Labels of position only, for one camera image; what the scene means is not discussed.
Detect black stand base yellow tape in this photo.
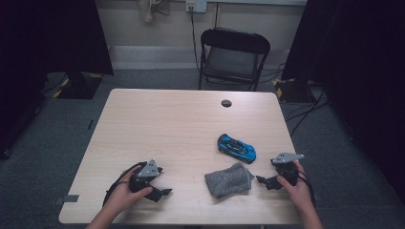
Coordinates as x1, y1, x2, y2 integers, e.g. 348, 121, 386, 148
52, 72, 104, 100
271, 77, 317, 104

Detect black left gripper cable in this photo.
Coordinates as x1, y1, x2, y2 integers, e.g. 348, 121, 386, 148
101, 160, 148, 208

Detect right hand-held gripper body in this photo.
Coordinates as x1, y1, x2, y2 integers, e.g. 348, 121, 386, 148
270, 152, 305, 187

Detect black floor cables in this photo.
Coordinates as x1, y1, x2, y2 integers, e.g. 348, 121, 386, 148
285, 85, 330, 138

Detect grey tape piece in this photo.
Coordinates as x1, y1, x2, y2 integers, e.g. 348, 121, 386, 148
53, 194, 80, 206

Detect person's left hand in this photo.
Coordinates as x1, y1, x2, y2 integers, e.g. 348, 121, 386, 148
106, 165, 154, 218

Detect black curtain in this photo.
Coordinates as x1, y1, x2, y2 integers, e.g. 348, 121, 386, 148
281, 0, 405, 204
0, 0, 115, 160

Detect person's right hand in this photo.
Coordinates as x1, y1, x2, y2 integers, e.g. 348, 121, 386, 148
276, 160, 315, 214

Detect white wall socket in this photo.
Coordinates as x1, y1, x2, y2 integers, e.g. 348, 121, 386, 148
185, 0, 208, 14

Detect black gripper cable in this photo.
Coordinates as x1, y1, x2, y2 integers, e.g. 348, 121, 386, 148
297, 170, 317, 208
101, 160, 148, 208

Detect beige hanging cloth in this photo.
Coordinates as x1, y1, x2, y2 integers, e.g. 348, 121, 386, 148
137, 0, 171, 23

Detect black socket cable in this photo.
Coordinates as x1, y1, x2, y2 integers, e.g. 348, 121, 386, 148
189, 6, 202, 73

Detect thin black wall cable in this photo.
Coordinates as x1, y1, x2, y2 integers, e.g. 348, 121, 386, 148
214, 2, 221, 29

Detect blue toy car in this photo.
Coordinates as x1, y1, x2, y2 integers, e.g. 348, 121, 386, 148
217, 133, 257, 165

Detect black folding chair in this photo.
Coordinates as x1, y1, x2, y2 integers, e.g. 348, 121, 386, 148
198, 27, 271, 93

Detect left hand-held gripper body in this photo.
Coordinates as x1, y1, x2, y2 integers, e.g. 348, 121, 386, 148
128, 158, 165, 194

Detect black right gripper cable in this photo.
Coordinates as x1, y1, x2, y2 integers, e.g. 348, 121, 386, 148
297, 170, 317, 208

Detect grey cloth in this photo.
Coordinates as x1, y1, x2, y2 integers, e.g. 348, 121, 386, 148
203, 161, 256, 199

